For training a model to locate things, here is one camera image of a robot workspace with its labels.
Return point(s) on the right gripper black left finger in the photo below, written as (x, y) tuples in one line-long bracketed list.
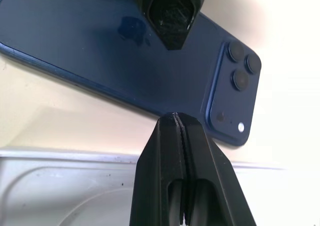
[(157, 166)]

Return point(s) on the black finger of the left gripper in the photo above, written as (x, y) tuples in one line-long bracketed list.
[(172, 13)]

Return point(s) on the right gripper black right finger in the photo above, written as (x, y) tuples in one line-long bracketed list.
[(212, 171)]

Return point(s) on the dark blue smartphone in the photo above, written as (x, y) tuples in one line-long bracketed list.
[(100, 48)]

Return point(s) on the white plastic tray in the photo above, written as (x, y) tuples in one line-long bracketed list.
[(62, 186)]

